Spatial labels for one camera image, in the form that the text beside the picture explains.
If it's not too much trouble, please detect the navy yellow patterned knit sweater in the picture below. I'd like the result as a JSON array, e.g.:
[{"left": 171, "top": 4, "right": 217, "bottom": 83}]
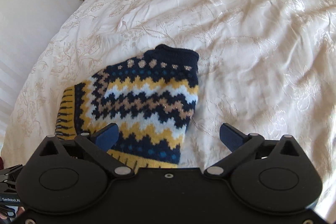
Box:
[{"left": 55, "top": 44, "right": 199, "bottom": 169}]

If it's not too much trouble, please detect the dark red garment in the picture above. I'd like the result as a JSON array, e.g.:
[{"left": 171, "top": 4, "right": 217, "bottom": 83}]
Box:
[{"left": 0, "top": 157, "right": 4, "bottom": 170}]

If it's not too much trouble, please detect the white floral bedspread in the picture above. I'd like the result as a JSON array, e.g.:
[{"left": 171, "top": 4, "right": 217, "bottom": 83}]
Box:
[{"left": 1, "top": 0, "right": 335, "bottom": 221}]

